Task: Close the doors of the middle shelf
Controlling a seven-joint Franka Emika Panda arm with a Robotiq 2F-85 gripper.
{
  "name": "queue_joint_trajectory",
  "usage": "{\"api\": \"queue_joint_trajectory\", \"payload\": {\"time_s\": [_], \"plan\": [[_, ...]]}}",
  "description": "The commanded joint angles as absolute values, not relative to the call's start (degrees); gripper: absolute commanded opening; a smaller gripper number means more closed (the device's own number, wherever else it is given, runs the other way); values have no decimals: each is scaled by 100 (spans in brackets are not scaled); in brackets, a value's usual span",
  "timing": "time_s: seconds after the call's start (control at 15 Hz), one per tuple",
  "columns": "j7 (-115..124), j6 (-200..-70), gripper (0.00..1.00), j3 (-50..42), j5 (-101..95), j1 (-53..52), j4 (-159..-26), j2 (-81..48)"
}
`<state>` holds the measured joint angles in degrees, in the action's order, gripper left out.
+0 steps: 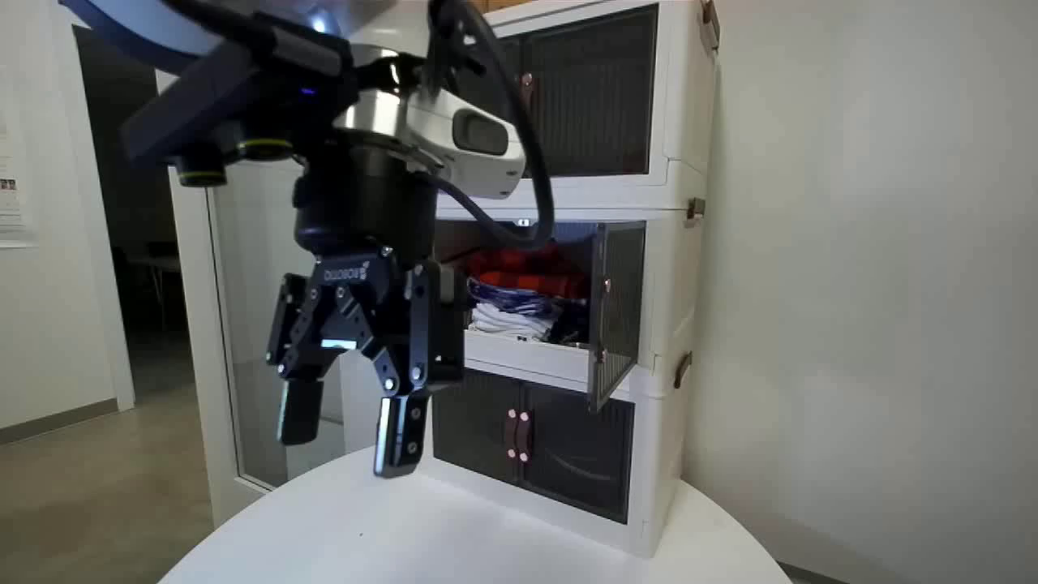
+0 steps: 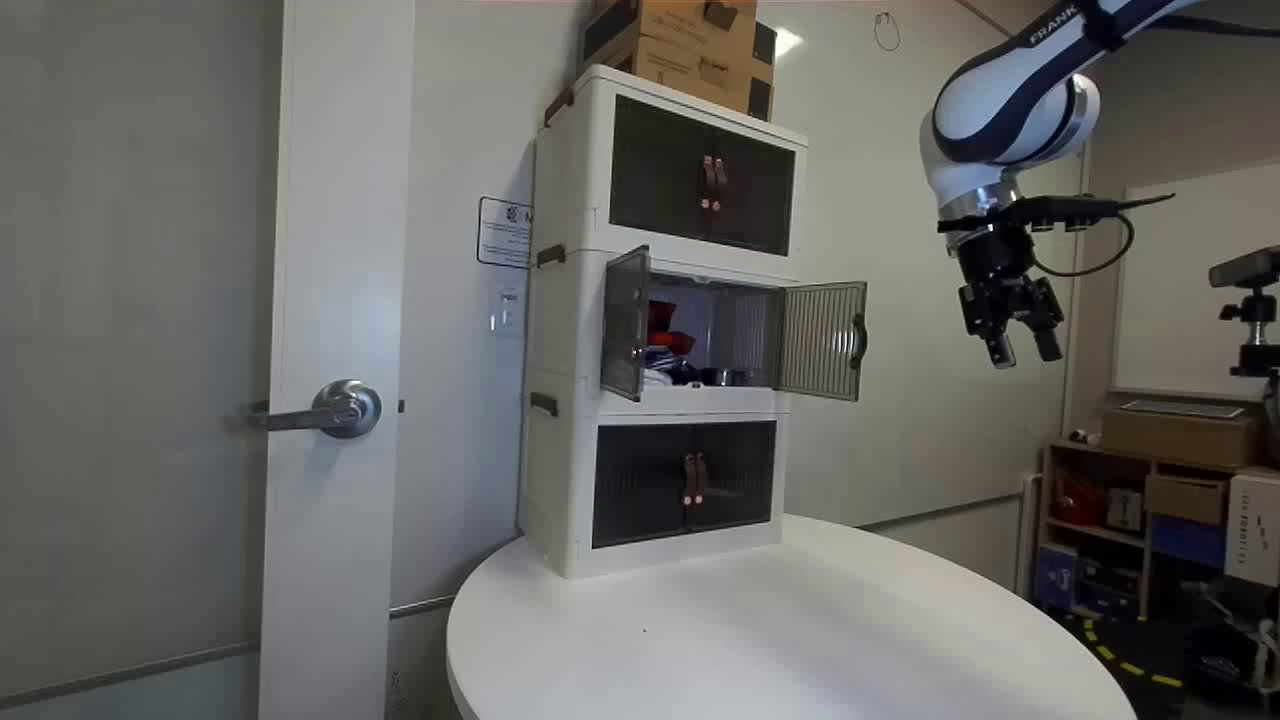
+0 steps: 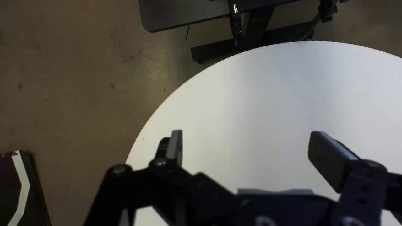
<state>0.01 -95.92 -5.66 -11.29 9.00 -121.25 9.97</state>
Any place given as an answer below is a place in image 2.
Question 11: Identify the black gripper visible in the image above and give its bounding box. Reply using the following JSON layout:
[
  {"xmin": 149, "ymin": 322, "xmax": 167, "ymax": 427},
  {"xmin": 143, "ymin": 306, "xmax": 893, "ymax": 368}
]
[{"xmin": 953, "ymin": 226, "xmax": 1069, "ymax": 374}]

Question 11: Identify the grey translucent cabinet door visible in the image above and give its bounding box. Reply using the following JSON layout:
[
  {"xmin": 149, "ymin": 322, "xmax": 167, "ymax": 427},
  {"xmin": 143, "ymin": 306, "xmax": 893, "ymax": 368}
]
[
  {"xmin": 597, "ymin": 240, "xmax": 656, "ymax": 407},
  {"xmin": 775, "ymin": 277, "xmax": 871, "ymax": 407}
]

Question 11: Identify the wooden storage shelf unit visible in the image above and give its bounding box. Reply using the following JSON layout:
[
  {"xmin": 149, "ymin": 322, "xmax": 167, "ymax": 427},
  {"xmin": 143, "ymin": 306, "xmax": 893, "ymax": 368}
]
[{"xmin": 1028, "ymin": 438, "xmax": 1238, "ymax": 627}]

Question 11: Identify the white three-tier shelf cabinet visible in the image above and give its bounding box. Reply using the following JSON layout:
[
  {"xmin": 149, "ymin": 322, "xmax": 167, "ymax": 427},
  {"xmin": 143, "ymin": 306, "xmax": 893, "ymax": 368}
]
[{"xmin": 517, "ymin": 61, "xmax": 810, "ymax": 585}]

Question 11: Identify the red storage bin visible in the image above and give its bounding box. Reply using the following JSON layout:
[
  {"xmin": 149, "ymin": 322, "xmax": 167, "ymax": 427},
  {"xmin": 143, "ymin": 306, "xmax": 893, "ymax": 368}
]
[{"xmin": 1048, "ymin": 473, "xmax": 1113, "ymax": 530}]

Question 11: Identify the large brown cardboard box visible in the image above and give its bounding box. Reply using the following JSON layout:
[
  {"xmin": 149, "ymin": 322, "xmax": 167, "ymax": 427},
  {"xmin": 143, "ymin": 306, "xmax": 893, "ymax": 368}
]
[{"xmin": 1095, "ymin": 390, "xmax": 1267, "ymax": 476}]

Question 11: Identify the small brown cardboard box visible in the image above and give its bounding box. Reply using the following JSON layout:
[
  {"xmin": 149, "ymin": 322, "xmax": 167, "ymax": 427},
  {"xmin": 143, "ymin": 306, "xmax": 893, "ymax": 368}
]
[{"xmin": 1143, "ymin": 467, "xmax": 1228, "ymax": 530}]

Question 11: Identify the blue box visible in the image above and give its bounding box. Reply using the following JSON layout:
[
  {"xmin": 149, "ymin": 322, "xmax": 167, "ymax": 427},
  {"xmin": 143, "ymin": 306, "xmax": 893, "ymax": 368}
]
[{"xmin": 1031, "ymin": 540, "xmax": 1084, "ymax": 611}]

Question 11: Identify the blue storage bin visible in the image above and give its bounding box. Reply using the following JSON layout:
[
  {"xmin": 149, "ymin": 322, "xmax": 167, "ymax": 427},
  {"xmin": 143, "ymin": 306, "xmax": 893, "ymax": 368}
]
[{"xmin": 1143, "ymin": 516, "xmax": 1228, "ymax": 571}]

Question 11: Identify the white carton box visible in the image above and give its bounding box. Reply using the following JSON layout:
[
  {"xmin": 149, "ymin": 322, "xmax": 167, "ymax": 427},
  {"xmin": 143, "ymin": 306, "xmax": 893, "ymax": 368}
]
[{"xmin": 1221, "ymin": 466, "xmax": 1280, "ymax": 593}]

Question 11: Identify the red item inside cabinet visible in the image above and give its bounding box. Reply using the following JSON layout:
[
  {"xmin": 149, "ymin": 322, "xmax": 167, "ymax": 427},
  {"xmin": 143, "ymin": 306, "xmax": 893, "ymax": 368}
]
[{"xmin": 644, "ymin": 295, "xmax": 701, "ymax": 368}]

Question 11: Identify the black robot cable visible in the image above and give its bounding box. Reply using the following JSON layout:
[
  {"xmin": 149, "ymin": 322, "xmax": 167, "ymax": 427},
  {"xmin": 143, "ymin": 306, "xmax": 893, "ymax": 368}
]
[{"xmin": 1028, "ymin": 207, "xmax": 1140, "ymax": 285}]

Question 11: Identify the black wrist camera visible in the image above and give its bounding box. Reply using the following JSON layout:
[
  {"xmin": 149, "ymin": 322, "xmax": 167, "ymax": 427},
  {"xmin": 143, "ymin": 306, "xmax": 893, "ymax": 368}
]
[{"xmin": 936, "ymin": 188, "xmax": 1179, "ymax": 240}]

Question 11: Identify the black camera on stand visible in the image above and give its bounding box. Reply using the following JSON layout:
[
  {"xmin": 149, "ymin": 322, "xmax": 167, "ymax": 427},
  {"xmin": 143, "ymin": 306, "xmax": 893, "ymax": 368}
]
[{"xmin": 1203, "ymin": 243, "xmax": 1280, "ymax": 384}]

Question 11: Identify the white paper wall sign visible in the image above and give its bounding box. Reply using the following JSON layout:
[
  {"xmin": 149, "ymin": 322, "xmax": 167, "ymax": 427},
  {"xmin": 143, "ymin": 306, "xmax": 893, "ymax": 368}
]
[{"xmin": 471, "ymin": 192, "xmax": 541, "ymax": 277}]

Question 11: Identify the silver door lever handle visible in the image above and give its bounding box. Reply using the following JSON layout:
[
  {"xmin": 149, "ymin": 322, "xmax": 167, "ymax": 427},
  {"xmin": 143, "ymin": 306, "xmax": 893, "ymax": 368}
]
[{"xmin": 254, "ymin": 375, "xmax": 388, "ymax": 444}]

